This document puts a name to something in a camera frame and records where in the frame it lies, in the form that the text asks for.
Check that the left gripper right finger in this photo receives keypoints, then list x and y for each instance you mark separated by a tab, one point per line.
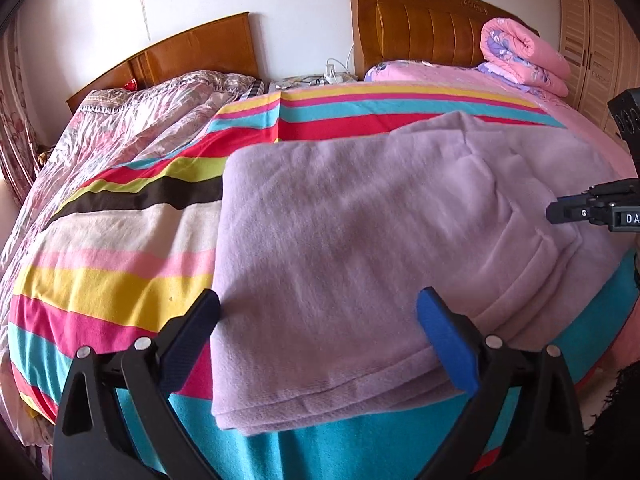
545	438

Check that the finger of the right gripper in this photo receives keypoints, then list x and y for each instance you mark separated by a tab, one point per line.
577	208

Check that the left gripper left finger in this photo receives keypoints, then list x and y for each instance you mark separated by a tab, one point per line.
91	438

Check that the lilac knit pants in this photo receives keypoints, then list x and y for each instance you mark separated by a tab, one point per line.
323	248

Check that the pink bed sheet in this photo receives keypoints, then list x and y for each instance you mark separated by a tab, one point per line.
470	79

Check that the beige louvered wardrobe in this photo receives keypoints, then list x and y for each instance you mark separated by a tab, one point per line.
603	52

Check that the rainbow striped blanket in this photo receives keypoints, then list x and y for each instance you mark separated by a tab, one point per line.
134	246

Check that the rolled pink floral quilt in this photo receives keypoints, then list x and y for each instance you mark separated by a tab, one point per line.
519	56

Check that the right wooden headboard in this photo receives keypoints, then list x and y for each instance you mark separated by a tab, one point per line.
444	32

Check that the wooden headboard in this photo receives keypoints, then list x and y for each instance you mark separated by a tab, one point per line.
225	45
444	32

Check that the floral pink curtain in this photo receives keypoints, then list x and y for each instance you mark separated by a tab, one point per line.
19	141

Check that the white power strip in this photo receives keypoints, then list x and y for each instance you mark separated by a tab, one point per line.
331	76

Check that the cluttered bedside table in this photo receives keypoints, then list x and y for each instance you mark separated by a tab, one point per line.
308	81

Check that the pink floral crumpled quilt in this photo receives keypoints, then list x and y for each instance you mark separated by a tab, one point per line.
113	126

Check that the left wooden headboard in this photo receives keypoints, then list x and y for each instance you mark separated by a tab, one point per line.
225	45

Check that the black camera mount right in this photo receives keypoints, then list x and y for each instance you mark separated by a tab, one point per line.
624	108

